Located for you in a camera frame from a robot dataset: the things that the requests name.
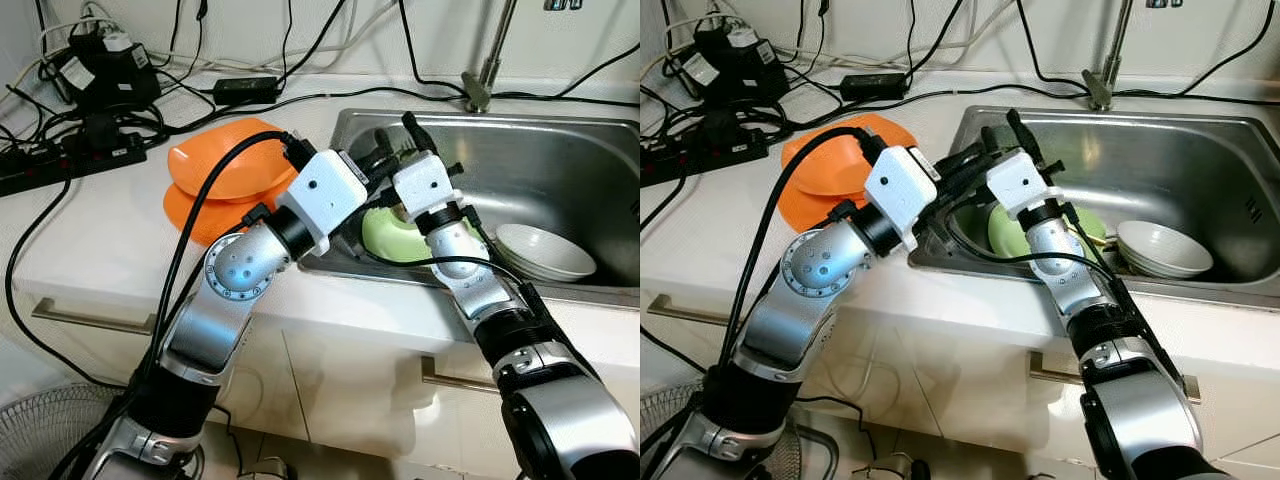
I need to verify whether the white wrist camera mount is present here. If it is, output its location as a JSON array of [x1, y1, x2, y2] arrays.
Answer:
[[275, 148, 369, 256], [393, 155, 463, 223], [985, 148, 1051, 219], [863, 145, 939, 251]]

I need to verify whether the stainless steel sink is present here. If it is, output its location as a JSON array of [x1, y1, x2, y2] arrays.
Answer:
[[298, 108, 641, 309], [908, 105, 1280, 311]]

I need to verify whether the white bowl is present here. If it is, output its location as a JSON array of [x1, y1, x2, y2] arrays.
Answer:
[[495, 223, 598, 283], [1117, 220, 1214, 279]]

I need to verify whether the black power adapter stack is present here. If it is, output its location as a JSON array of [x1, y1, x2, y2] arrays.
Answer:
[[48, 22, 163, 111], [678, 18, 791, 106]]

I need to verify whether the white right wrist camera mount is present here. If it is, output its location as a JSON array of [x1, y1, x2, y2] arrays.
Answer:
[[985, 148, 1051, 219], [393, 155, 463, 223]]

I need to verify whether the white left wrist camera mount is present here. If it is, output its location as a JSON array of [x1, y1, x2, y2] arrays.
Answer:
[[275, 148, 369, 256], [863, 145, 939, 251]]

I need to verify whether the flat black power adapter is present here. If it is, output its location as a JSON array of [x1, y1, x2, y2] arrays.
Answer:
[[213, 77, 281, 105], [840, 72, 909, 101]]

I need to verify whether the orange bowl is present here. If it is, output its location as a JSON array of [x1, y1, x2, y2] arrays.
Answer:
[[782, 113, 916, 198], [167, 118, 301, 201]]

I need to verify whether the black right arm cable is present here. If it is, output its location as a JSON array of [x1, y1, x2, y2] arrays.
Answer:
[[943, 212, 1116, 286], [350, 238, 531, 301]]

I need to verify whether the black power strip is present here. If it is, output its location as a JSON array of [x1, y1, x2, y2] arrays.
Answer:
[[640, 130, 771, 188], [0, 135, 146, 198]]

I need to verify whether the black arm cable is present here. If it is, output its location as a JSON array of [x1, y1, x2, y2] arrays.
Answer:
[[715, 126, 891, 376], [350, 238, 531, 301], [943, 212, 1116, 286], [148, 130, 313, 401]]

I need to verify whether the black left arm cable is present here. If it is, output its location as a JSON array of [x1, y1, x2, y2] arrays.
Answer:
[[148, 130, 313, 401], [715, 126, 891, 376]]

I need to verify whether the metal faucet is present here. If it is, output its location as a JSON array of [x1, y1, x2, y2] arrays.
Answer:
[[462, 0, 519, 114], [1085, 0, 1141, 111]]

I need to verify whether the green bowl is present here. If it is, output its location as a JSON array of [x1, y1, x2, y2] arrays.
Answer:
[[985, 198, 1108, 263], [358, 203, 443, 266]]

